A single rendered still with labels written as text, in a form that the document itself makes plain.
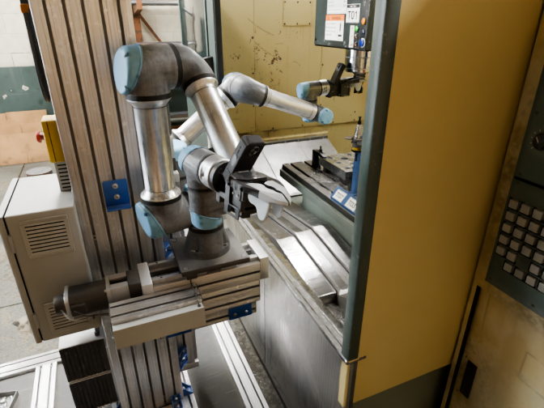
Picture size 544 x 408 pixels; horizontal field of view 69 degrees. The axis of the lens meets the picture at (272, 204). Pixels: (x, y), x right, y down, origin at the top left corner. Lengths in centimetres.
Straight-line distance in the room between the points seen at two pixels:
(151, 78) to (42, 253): 65
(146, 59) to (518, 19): 90
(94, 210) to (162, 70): 54
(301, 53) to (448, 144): 214
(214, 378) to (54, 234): 106
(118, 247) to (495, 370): 130
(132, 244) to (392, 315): 88
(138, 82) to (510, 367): 135
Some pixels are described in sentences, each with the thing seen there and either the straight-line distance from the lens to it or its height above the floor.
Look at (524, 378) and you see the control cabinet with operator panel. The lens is 149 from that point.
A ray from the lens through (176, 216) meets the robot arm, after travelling 120.
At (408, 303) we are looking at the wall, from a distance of 131.
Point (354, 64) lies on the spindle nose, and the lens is 209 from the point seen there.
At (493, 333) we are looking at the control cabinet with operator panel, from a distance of 150.
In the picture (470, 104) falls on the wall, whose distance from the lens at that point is 113.
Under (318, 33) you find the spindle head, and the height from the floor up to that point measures 168.
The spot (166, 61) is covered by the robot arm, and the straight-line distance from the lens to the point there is 109.
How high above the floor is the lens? 174
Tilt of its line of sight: 25 degrees down
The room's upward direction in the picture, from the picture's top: straight up
